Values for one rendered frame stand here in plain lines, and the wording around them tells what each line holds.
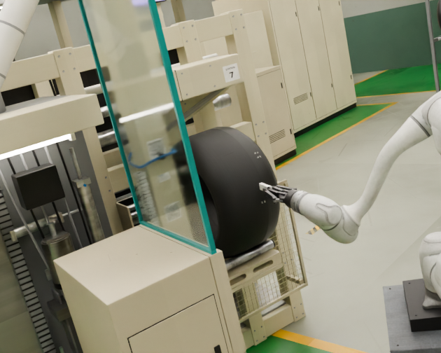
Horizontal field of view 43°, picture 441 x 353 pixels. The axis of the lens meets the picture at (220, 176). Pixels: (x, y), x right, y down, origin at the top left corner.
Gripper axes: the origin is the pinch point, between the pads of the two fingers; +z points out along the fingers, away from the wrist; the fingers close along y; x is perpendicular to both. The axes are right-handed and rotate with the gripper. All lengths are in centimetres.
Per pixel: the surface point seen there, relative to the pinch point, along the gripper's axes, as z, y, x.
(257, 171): 7.0, -2.1, -5.3
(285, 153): 384, -318, 170
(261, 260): 10.7, -0.2, 40.1
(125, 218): 68, 39, 21
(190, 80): 57, -5, -39
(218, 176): 11.6, 15.5, -8.0
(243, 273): 9.7, 11.4, 41.4
